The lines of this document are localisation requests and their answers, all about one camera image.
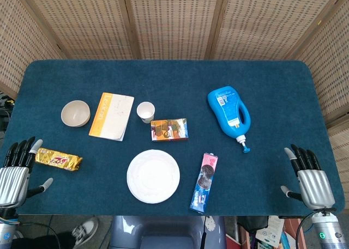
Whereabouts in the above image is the white round plate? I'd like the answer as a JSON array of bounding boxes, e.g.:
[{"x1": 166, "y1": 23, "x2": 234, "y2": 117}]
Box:
[{"x1": 126, "y1": 149, "x2": 181, "y2": 204}]

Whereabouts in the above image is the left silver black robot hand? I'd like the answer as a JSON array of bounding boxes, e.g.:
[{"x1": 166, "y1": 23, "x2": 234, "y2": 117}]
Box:
[{"x1": 0, "y1": 136, "x2": 54, "y2": 209}]

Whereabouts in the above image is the woven wicker screen panel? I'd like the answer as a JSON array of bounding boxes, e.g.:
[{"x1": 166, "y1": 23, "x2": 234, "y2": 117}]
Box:
[
  {"x1": 209, "y1": 0, "x2": 349, "y2": 60},
  {"x1": 16, "y1": 0, "x2": 141, "y2": 60},
  {"x1": 286, "y1": 0, "x2": 349, "y2": 190},
  {"x1": 121, "y1": 0, "x2": 227, "y2": 60},
  {"x1": 0, "y1": 0, "x2": 65, "y2": 97}
]

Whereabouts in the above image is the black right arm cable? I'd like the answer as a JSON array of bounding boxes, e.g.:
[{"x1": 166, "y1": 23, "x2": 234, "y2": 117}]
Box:
[{"x1": 296, "y1": 210, "x2": 315, "y2": 249}]

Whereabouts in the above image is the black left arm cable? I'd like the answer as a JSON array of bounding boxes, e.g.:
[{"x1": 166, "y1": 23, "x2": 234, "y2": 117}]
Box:
[{"x1": 16, "y1": 223, "x2": 62, "y2": 249}]

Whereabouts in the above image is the white floral paper cup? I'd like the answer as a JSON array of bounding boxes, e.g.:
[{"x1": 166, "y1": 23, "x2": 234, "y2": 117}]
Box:
[{"x1": 136, "y1": 101, "x2": 155, "y2": 124}]

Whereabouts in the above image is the gold foil snack pack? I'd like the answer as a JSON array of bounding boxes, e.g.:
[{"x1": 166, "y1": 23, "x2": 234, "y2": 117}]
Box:
[{"x1": 34, "y1": 147, "x2": 83, "y2": 173}]

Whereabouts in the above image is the blue pump detergent bottle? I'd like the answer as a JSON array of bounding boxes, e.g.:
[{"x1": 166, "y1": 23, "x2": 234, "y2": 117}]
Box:
[{"x1": 207, "y1": 86, "x2": 251, "y2": 154}]

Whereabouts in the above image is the white printed carton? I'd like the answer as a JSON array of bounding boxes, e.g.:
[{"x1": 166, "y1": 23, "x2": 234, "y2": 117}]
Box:
[{"x1": 255, "y1": 216, "x2": 286, "y2": 247}]

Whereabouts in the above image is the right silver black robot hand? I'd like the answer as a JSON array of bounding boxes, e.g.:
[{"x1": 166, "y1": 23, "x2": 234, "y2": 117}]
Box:
[{"x1": 280, "y1": 144, "x2": 336, "y2": 210}]

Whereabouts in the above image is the colourful printed carton box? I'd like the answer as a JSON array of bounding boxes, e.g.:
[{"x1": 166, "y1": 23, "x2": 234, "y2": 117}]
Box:
[{"x1": 150, "y1": 118, "x2": 189, "y2": 143}]

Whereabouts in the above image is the yellow white notebook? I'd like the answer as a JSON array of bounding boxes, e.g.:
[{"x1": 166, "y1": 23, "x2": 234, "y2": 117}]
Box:
[{"x1": 88, "y1": 92, "x2": 135, "y2": 142}]

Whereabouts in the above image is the black bag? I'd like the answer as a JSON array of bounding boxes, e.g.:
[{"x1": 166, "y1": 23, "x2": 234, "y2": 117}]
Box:
[{"x1": 237, "y1": 215, "x2": 269, "y2": 233}]

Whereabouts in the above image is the dark blue tablecloth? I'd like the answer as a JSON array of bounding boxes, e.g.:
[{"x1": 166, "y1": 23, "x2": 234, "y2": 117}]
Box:
[{"x1": 5, "y1": 59, "x2": 346, "y2": 216}]

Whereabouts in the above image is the white grey sneaker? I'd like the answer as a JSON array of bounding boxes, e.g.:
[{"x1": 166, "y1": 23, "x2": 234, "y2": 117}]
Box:
[{"x1": 72, "y1": 217, "x2": 99, "y2": 244}]

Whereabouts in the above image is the beige bowl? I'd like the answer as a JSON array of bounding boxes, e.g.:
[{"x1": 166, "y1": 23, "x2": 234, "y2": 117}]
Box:
[{"x1": 61, "y1": 100, "x2": 91, "y2": 127}]

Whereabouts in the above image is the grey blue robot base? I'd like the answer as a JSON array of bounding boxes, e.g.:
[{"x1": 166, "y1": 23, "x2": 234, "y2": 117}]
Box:
[{"x1": 110, "y1": 215, "x2": 227, "y2": 249}]

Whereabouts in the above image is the black equipment with cables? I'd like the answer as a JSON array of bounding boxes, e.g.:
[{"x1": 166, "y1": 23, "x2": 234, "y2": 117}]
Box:
[{"x1": 0, "y1": 90, "x2": 14, "y2": 132}]

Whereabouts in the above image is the blue pink cookie box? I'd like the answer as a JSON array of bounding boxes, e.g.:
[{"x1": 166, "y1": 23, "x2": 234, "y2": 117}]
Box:
[{"x1": 189, "y1": 152, "x2": 220, "y2": 214}]

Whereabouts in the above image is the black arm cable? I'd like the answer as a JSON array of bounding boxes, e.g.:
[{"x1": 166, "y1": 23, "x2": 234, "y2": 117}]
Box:
[
  {"x1": 16, "y1": 223, "x2": 62, "y2": 249},
  {"x1": 296, "y1": 210, "x2": 315, "y2": 249}
]

